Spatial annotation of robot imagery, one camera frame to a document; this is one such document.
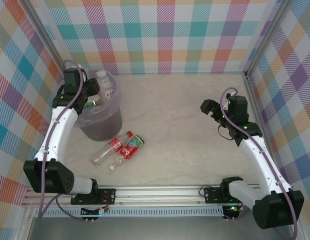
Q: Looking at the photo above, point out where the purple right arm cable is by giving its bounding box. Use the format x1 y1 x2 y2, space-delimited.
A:
219 86 299 240

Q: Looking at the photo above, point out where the aluminium frame post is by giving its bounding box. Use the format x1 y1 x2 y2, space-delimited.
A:
244 0 292 78
24 0 68 76

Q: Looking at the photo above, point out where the grey metal front panel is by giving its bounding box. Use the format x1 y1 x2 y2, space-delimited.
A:
27 216 295 240

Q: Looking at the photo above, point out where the power connector wiring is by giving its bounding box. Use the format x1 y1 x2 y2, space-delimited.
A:
223 204 245 221
81 206 110 223

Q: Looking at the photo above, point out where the clear tea bottle white cap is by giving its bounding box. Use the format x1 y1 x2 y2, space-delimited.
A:
109 134 145 172

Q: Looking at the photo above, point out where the translucent purple bin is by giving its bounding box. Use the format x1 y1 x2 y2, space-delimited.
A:
76 71 123 142

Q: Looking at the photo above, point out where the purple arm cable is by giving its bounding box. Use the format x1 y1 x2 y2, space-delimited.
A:
219 86 299 240
38 59 105 223

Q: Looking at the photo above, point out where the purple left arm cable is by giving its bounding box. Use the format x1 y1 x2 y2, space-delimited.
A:
38 59 105 223

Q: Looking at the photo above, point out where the white slotted cable duct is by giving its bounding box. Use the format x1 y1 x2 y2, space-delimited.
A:
34 206 224 218

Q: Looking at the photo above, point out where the clear cola bottle red label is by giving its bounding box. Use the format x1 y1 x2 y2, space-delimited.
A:
90 130 134 167

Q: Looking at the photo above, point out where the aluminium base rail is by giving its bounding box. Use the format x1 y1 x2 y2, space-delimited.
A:
24 184 260 207

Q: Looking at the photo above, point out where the thin black cable loop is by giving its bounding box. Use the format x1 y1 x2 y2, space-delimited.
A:
217 124 233 141

